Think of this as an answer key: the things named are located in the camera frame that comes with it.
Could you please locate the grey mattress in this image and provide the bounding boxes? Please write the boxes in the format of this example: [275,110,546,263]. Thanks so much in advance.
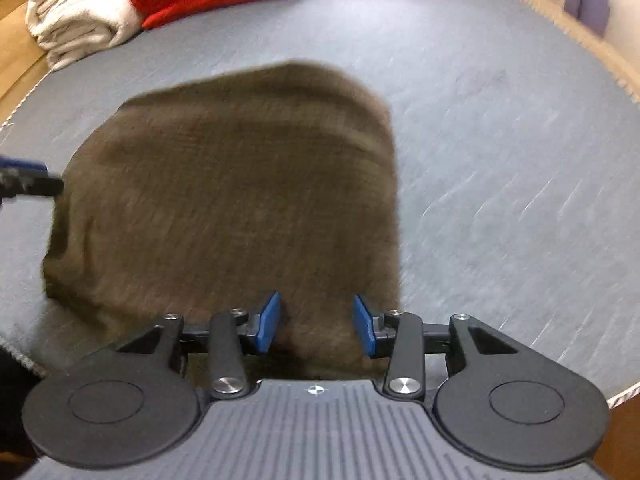
[0,0,640,411]

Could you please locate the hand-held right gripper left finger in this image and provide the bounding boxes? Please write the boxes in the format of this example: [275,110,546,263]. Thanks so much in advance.
[117,290,285,402]

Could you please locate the brown pants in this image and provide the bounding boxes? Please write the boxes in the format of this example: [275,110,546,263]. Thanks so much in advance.
[41,60,407,383]

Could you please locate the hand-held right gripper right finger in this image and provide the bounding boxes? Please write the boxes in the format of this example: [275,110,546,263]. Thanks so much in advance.
[352,294,519,402]

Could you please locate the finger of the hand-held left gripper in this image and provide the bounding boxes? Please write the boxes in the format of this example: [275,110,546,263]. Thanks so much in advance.
[0,156,65,202]

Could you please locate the cream folded blanket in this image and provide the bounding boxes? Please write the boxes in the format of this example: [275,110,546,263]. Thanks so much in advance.
[25,0,146,72]

